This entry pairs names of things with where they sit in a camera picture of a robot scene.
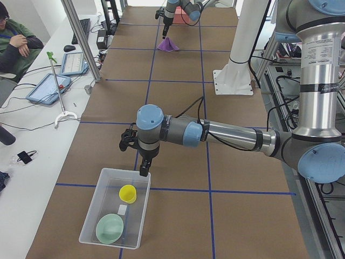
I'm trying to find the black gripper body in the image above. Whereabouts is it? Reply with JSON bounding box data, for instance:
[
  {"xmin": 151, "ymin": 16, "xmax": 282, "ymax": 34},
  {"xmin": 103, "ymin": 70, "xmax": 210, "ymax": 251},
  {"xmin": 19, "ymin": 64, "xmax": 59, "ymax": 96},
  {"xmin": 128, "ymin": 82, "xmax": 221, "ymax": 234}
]
[
  {"xmin": 139, "ymin": 148, "xmax": 160, "ymax": 167},
  {"xmin": 163, "ymin": 16, "xmax": 173, "ymax": 30}
]

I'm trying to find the yellow plastic cup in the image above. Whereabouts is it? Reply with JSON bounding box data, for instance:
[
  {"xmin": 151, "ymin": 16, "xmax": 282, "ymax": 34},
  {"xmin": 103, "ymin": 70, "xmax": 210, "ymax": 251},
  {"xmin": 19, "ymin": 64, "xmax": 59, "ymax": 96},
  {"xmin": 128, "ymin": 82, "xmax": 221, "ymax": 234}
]
[{"xmin": 119, "ymin": 185, "xmax": 137, "ymax": 204}]

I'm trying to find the mint green bowl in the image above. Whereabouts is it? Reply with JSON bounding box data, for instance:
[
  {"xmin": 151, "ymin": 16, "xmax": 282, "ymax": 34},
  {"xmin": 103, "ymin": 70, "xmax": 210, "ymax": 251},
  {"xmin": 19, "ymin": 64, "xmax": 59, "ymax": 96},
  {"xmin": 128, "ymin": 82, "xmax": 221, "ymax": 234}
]
[{"xmin": 95, "ymin": 214, "xmax": 124, "ymax": 244}]

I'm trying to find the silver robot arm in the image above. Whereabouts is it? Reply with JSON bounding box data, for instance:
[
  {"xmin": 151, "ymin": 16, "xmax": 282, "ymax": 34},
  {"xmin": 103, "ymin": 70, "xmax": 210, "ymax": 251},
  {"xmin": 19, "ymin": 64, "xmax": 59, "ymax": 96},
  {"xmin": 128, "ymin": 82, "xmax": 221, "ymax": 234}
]
[
  {"xmin": 135, "ymin": 1, "xmax": 344, "ymax": 183},
  {"xmin": 155, "ymin": 0, "xmax": 214, "ymax": 39}
]

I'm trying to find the clear plastic storage box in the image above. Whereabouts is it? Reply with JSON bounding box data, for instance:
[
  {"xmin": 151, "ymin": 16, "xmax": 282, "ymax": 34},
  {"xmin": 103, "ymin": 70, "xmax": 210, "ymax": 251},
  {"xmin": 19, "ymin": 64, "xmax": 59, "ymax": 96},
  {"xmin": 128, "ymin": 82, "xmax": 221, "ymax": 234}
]
[{"xmin": 79, "ymin": 168, "xmax": 151, "ymax": 250}]

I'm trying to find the purple cloth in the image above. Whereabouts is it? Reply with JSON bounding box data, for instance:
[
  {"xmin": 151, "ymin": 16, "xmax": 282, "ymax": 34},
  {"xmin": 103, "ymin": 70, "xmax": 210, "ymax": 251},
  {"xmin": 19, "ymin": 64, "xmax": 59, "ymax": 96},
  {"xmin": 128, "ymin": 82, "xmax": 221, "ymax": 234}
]
[{"xmin": 157, "ymin": 37, "xmax": 180, "ymax": 52}]

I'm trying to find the pink plastic bin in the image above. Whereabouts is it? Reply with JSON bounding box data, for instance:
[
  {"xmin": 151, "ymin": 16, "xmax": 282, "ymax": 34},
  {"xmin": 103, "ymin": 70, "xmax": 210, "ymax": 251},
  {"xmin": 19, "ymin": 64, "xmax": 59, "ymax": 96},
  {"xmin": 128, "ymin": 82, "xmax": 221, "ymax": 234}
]
[{"xmin": 173, "ymin": 6, "xmax": 190, "ymax": 24}]

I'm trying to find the black power adapter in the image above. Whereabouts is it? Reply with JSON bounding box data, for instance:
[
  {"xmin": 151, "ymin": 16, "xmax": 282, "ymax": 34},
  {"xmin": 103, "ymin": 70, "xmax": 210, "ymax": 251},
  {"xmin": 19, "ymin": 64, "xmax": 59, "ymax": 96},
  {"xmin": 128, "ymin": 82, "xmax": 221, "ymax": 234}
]
[{"xmin": 96, "ymin": 30, "xmax": 108, "ymax": 50}]

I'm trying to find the black keyboard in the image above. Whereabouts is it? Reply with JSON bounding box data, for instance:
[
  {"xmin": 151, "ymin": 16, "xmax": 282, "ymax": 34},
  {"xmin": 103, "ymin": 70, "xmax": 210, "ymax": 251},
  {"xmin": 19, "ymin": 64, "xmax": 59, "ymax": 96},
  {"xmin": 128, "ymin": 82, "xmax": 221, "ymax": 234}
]
[{"xmin": 71, "ymin": 18, "xmax": 91, "ymax": 45}]

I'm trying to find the blue tablet far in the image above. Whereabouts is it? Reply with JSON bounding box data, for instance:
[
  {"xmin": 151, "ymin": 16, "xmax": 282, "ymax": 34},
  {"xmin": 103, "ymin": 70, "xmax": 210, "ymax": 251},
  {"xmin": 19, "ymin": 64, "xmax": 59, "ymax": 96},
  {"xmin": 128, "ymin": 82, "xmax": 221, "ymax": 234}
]
[{"xmin": 60, "ymin": 52, "xmax": 88, "ymax": 76}]

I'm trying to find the blue tablet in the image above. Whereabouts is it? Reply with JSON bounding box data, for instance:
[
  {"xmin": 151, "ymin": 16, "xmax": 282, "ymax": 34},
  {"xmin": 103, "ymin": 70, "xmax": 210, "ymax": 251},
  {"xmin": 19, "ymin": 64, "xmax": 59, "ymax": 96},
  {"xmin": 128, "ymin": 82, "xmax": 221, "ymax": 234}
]
[
  {"xmin": 25, "ymin": 73, "xmax": 72, "ymax": 105},
  {"xmin": 60, "ymin": 52, "xmax": 88, "ymax": 76}
]

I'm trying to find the black computer mouse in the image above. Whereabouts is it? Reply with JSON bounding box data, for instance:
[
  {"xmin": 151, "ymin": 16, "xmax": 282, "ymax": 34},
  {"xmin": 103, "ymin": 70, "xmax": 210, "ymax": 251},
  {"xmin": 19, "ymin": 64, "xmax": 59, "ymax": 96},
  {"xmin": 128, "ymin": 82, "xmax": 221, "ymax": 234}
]
[{"xmin": 63, "ymin": 45, "xmax": 76, "ymax": 52}]

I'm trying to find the reacher grabber tool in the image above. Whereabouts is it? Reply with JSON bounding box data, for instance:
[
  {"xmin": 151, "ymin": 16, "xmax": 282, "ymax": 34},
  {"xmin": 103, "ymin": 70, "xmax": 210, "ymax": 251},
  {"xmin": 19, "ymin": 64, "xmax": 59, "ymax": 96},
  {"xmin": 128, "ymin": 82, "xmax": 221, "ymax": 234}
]
[{"xmin": 46, "ymin": 51, "xmax": 78, "ymax": 129}]

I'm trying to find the small black device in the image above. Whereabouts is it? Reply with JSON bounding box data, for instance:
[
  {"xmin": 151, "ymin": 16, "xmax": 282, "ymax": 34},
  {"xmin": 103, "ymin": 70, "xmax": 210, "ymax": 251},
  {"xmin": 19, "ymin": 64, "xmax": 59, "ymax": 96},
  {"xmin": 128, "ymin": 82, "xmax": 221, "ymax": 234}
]
[{"xmin": 17, "ymin": 150, "xmax": 37, "ymax": 164}]

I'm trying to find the blue tablet near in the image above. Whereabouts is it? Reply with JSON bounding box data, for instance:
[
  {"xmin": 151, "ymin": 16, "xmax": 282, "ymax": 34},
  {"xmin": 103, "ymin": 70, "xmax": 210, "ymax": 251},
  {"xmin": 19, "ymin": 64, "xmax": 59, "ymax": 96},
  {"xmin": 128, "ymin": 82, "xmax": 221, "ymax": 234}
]
[{"xmin": 25, "ymin": 73, "xmax": 72, "ymax": 105}]

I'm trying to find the seated person green shirt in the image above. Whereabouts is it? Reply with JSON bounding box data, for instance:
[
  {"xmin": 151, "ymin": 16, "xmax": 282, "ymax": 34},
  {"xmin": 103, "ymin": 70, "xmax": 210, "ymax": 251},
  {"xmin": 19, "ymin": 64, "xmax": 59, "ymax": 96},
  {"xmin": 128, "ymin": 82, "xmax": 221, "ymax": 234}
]
[{"xmin": 1, "ymin": 4, "xmax": 44, "ymax": 82}]

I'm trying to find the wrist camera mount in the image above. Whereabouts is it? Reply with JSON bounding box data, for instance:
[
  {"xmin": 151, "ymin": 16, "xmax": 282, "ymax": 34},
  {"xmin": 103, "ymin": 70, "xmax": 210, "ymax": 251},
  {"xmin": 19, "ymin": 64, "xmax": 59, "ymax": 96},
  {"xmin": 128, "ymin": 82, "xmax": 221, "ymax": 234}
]
[{"xmin": 119, "ymin": 122, "xmax": 139, "ymax": 152}]

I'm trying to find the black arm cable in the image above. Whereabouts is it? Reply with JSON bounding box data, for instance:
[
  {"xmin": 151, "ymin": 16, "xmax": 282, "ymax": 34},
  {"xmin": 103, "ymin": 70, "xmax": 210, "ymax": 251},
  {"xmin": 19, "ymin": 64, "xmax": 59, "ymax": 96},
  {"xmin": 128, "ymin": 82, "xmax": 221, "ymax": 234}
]
[{"xmin": 175, "ymin": 96, "xmax": 270, "ymax": 149}]

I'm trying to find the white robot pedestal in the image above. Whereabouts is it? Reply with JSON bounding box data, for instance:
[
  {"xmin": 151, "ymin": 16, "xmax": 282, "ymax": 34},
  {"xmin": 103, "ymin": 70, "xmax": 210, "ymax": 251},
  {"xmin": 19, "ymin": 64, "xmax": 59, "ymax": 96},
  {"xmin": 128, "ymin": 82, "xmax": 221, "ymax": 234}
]
[{"xmin": 213, "ymin": 0, "xmax": 271, "ymax": 96}]

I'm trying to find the aluminium frame post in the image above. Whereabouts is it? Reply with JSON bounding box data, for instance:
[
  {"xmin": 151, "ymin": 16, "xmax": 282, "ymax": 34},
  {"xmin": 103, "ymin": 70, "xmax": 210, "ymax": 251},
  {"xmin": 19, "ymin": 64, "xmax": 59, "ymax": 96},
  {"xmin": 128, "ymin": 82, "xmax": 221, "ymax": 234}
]
[{"xmin": 61, "ymin": 0, "xmax": 101, "ymax": 83}]

